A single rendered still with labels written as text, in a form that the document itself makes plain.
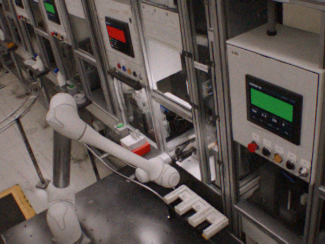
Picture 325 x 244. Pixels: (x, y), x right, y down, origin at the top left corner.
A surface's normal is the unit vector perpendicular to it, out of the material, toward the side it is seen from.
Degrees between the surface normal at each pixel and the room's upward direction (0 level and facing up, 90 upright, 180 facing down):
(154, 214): 0
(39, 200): 0
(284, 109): 90
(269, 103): 90
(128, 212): 0
